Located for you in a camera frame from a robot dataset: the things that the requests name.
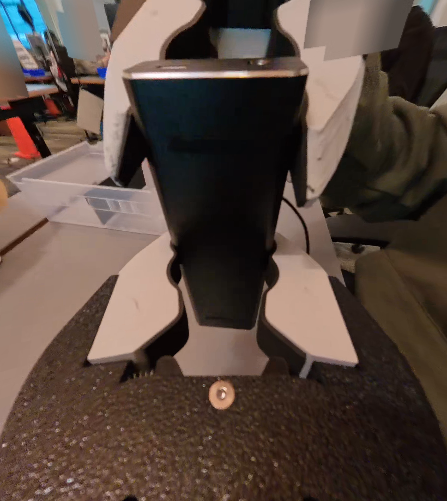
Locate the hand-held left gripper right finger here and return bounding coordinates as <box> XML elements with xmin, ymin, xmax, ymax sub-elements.
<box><xmin>257</xmin><ymin>234</ymin><xmax>360</xmax><ymax>379</ymax></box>

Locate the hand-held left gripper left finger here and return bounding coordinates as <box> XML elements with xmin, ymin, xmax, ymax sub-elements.
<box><xmin>87</xmin><ymin>232</ymin><xmax>190</xmax><ymax>366</ymax></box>

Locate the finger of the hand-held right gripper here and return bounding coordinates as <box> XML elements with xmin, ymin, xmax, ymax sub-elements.
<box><xmin>103</xmin><ymin>0</ymin><xmax>206</xmax><ymax>188</ymax></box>
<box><xmin>276</xmin><ymin>0</ymin><xmax>367</xmax><ymax>207</ymax></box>

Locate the black USB cable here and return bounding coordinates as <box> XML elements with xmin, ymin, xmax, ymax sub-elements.
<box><xmin>282</xmin><ymin>198</ymin><xmax>310</xmax><ymax>253</ymax></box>

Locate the black USB hub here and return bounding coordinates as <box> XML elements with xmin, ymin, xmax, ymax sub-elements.
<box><xmin>123</xmin><ymin>59</ymin><xmax>309</xmax><ymax>329</ymax></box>

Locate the large clear plastic bin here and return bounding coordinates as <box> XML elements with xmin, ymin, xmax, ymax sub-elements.
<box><xmin>6</xmin><ymin>141</ymin><xmax>169</xmax><ymax>235</ymax></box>

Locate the person's right forearm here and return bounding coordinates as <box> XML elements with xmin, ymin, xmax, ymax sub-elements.
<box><xmin>317</xmin><ymin>55</ymin><xmax>447</xmax><ymax>220</ymax></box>

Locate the wooden edge office table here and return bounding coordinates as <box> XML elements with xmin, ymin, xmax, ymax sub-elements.
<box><xmin>0</xmin><ymin>84</ymin><xmax>60</xmax><ymax>157</ymax></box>
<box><xmin>71</xmin><ymin>76</ymin><xmax>107</xmax><ymax>98</ymax></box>

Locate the grey board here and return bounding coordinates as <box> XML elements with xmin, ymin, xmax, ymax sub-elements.
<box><xmin>77</xmin><ymin>89</ymin><xmax>105</xmax><ymax>134</ymax></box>

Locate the black office chair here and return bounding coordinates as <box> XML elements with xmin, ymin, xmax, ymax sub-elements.
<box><xmin>325</xmin><ymin>213</ymin><xmax>392</xmax><ymax>253</ymax></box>

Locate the small clear organizer tray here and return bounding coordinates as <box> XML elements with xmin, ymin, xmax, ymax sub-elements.
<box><xmin>84</xmin><ymin>190</ymin><xmax>155</xmax><ymax>225</ymax></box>

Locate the person's green hoodie torso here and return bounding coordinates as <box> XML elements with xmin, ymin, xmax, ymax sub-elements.
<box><xmin>354</xmin><ymin>184</ymin><xmax>447</xmax><ymax>490</ymax></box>

